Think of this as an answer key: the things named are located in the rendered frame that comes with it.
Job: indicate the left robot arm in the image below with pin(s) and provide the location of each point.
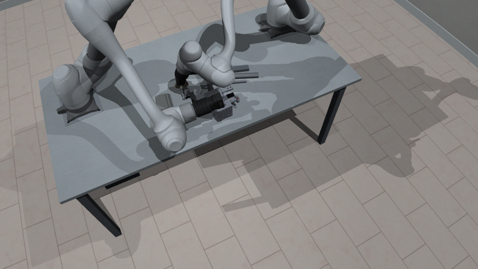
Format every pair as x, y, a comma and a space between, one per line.
283, 16

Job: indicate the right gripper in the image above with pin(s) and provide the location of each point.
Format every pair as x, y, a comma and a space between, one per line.
205, 105

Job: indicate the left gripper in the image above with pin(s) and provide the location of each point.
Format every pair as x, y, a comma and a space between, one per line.
181, 75

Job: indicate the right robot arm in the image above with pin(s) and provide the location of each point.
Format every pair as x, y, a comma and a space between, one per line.
96, 21

